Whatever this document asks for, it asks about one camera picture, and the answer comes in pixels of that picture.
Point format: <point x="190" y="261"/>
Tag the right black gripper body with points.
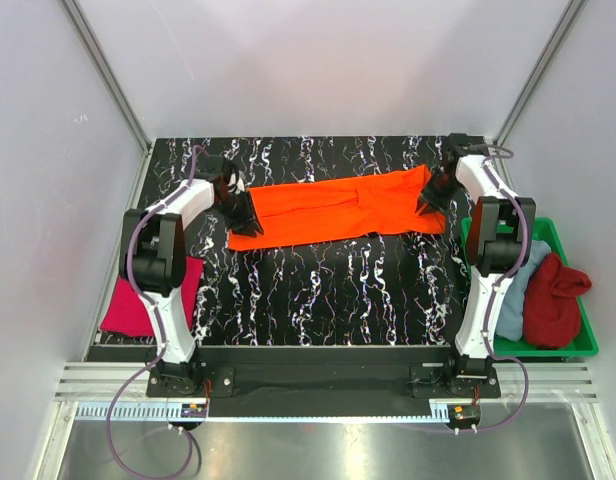
<point x="442" y="188"/>

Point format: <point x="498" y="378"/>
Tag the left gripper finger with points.
<point x="238" y="226"/>
<point x="254" y="226"/>

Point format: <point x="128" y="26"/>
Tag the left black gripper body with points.
<point x="236" y="208"/>

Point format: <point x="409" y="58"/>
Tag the orange t shirt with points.
<point x="331" y="210"/>

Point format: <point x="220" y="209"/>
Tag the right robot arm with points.
<point x="497" y="245"/>

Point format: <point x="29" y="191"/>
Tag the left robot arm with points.
<point x="153" y="259"/>

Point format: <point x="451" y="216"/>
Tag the folded magenta t shirt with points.
<point x="126" y="314"/>

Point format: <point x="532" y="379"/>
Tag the light blue t shirt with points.
<point x="510" y="321"/>

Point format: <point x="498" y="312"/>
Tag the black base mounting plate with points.
<point x="313" y="380"/>

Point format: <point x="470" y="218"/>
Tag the dark red t shirt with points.
<point x="552" y="317"/>

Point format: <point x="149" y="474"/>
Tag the green plastic bin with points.
<point x="583" y="345"/>

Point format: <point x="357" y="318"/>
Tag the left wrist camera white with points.
<point x="235" y="182"/>

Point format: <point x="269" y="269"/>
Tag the right aluminium frame post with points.
<point x="548" y="54"/>

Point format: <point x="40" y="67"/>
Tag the aluminium frame post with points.
<point x="95" y="52"/>
<point x="548" y="54"/>

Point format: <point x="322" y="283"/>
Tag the left aluminium frame post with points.
<point x="95" y="52"/>

